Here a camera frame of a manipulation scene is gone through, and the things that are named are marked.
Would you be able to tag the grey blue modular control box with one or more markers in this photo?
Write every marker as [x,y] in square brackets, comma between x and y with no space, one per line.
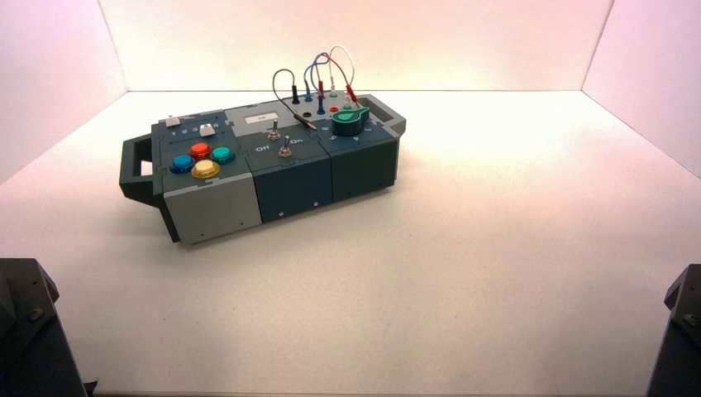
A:
[290,181]

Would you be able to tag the yellow round push button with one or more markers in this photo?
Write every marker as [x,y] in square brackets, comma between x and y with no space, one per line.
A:
[205,169]

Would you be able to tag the green rotary knob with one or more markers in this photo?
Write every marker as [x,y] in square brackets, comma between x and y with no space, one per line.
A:
[348,122]

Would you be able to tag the white label plate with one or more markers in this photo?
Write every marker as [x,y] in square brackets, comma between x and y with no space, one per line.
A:
[261,117]

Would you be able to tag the teal round push button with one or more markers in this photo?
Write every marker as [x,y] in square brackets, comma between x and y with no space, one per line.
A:
[223,155]

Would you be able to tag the large white slider cap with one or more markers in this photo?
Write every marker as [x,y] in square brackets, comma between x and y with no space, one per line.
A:
[206,130]

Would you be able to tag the red round push button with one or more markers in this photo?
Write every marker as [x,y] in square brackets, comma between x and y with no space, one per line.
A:
[200,149]

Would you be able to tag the blue round push button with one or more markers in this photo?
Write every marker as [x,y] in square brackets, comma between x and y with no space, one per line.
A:
[183,163]

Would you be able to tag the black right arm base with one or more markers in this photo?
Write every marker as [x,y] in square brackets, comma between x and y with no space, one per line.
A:
[682,340]

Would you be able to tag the small white slider cap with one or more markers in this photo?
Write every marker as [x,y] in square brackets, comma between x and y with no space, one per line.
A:
[172,121]

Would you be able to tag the metal toggle switch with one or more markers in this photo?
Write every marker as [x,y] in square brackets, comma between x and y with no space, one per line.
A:
[285,149]
[274,132]

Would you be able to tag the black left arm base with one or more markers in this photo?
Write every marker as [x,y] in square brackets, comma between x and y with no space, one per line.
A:
[27,340]

